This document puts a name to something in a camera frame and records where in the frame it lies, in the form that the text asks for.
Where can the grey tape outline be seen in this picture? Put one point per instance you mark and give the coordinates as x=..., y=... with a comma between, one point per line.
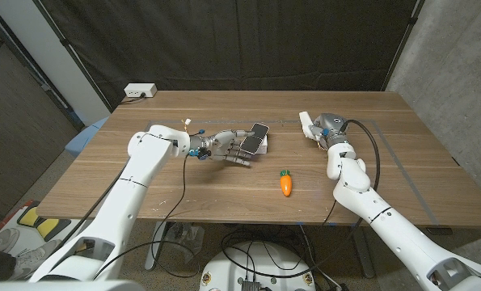
x=106, y=200

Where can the orange toy carrot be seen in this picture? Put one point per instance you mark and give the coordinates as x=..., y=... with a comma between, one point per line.
x=285, y=185

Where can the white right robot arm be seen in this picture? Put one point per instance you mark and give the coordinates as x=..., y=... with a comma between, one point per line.
x=353, y=182

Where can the clear plastic bag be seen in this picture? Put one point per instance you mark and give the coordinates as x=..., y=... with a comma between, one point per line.
x=185, y=238

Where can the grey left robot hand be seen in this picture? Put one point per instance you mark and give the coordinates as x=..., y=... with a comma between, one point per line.
x=222, y=145

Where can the light blue stool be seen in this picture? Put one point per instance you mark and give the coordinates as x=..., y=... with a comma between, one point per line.
x=86, y=137

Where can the grey sneaker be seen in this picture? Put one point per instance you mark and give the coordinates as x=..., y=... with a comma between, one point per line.
x=34, y=258
x=1, y=239

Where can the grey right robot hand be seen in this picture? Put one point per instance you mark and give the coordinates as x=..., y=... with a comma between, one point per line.
x=331, y=127

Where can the white floor board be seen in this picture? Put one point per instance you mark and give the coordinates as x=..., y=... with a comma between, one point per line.
x=25, y=236

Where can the white embossed cube block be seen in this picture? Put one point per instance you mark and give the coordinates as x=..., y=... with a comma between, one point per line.
x=264, y=146

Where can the black backdrop pole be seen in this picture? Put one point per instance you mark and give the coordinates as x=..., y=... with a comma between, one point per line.
x=68, y=46
x=403, y=40

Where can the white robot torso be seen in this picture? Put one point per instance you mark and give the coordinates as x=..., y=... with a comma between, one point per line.
x=62, y=286

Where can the white power strip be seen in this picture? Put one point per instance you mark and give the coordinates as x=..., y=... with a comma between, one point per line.
x=140, y=89

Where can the black backdrop curtain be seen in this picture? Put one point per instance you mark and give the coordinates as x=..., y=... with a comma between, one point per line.
x=224, y=40

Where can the black under-table box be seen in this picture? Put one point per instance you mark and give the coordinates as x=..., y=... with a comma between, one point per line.
x=439, y=231

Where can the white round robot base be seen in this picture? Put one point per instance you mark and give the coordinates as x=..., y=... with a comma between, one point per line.
x=224, y=277

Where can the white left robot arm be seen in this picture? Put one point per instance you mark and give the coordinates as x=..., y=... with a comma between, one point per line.
x=147, y=145

